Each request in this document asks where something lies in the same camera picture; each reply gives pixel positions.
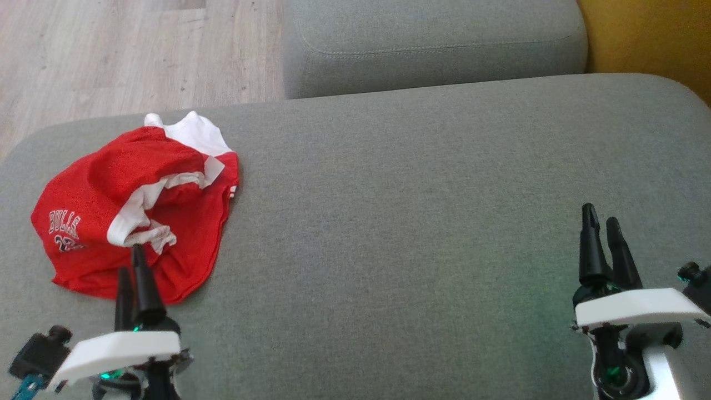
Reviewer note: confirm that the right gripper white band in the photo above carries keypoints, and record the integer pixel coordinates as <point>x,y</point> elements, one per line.
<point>633,308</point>

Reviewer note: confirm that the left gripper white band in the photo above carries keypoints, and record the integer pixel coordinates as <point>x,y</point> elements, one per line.
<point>119,350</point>

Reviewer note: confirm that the red shorts white waistband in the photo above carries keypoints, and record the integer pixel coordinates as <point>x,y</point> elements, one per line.
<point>72,203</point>

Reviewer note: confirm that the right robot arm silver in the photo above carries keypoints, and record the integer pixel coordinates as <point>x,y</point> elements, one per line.
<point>669,375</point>

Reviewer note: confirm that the large grey sofa chaise seat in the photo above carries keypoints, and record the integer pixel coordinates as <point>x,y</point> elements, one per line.
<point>389,222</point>

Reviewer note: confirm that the yellow sofa backrest cushion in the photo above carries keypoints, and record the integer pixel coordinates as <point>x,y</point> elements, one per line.
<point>650,39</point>

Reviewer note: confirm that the grey sofa back cushion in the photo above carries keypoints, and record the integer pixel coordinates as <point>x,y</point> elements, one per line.
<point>433,50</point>

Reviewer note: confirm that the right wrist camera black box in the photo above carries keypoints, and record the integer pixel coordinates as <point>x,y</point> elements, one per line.
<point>697,283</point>

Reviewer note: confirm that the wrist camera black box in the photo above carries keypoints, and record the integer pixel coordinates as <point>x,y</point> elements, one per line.
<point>697,283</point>
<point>39,350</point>

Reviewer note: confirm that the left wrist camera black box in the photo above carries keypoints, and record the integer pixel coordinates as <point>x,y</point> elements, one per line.
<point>39,350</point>

